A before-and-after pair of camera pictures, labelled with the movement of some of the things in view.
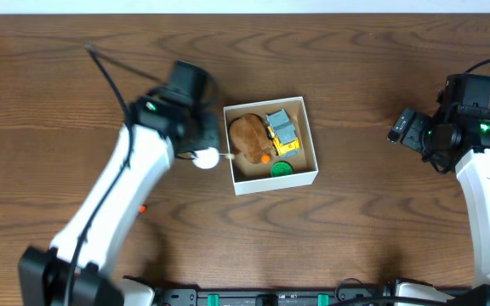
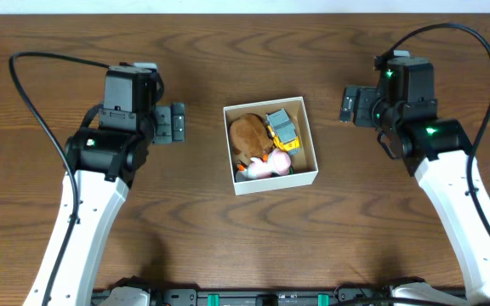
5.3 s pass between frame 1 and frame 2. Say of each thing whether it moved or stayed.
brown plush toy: stayed
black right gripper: moved
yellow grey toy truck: stayed
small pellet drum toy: moved
